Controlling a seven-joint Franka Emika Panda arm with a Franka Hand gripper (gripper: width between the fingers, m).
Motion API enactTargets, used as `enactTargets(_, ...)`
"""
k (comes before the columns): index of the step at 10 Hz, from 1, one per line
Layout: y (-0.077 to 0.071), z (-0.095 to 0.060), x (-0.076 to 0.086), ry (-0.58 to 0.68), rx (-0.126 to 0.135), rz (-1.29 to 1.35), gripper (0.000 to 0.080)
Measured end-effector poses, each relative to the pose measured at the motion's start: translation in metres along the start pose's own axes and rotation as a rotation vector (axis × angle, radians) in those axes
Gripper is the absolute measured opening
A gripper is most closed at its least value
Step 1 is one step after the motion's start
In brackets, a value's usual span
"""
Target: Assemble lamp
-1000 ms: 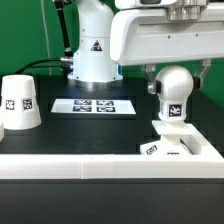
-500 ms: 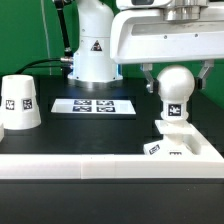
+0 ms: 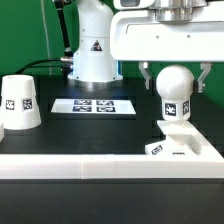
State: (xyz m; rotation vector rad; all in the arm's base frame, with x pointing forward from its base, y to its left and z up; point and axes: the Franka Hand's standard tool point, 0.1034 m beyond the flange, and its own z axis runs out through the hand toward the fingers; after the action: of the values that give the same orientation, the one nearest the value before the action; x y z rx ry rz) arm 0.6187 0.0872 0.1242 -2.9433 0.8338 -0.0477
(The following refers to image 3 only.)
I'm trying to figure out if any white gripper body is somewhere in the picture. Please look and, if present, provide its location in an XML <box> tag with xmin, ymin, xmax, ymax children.
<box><xmin>110</xmin><ymin>9</ymin><xmax>224</xmax><ymax>62</ymax></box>

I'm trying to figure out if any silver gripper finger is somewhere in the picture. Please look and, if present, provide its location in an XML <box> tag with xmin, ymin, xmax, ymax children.
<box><xmin>139</xmin><ymin>61</ymin><xmax>156</xmax><ymax>90</ymax></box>
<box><xmin>193</xmin><ymin>62</ymin><xmax>212</xmax><ymax>93</ymax></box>

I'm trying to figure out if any white lamp bulb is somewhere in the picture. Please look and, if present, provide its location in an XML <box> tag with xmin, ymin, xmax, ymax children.
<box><xmin>156</xmin><ymin>65</ymin><xmax>194</xmax><ymax>125</ymax></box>

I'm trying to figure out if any white lamp base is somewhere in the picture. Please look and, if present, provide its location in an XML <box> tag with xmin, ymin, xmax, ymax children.
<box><xmin>144</xmin><ymin>119</ymin><xmax>198</xmax><ymax>156</ymax></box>

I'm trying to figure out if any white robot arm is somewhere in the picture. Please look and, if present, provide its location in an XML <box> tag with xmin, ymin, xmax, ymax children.
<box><xmin>53</xmin><ymin>0</ymin><xmax>224</xmax><ymax>92</ymax></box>

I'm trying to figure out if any white lamp hood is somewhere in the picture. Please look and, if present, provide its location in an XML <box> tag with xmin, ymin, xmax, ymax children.
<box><xmin>0</xmin><ymin>75</ymin><xmax>41</xmax><ymax>130</ymax></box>

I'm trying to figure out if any white marker tag sheet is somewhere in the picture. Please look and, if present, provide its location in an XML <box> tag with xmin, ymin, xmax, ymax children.
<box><xmin>51</xmin><ymin>99</ymin><xmax>136</xmax><ymax>115</ymax></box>

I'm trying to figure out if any small white block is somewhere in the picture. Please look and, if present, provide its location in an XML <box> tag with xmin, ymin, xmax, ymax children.
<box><xmin>0</xmin><ymin>122</ymin><xmax>4</xmax><ymax>142</ymax></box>

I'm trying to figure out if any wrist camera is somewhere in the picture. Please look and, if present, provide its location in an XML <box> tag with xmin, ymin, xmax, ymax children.
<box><xmin>113</xmin><ymin>0</ymin><xmax>155</xmax><ymax>10</ymax></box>

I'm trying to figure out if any white L-shaped wall fence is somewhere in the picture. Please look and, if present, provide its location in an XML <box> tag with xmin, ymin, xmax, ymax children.
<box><xmin>0</xmin><ymin>128</ymin><xmax>224</xmax><ymax>179</ymax></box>

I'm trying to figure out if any thin grey cable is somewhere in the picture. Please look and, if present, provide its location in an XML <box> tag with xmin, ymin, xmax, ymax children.
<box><xmin>40</xmin><ymin>0</ymin><xmax>53</xmax><ymax>76</ymax></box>

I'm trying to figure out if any black cable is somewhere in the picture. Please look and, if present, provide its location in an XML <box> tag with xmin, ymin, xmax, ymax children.
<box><xmin>13</xmin><ymin>57</ymin><xmax>74</xmax><ymax>76</ymax></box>

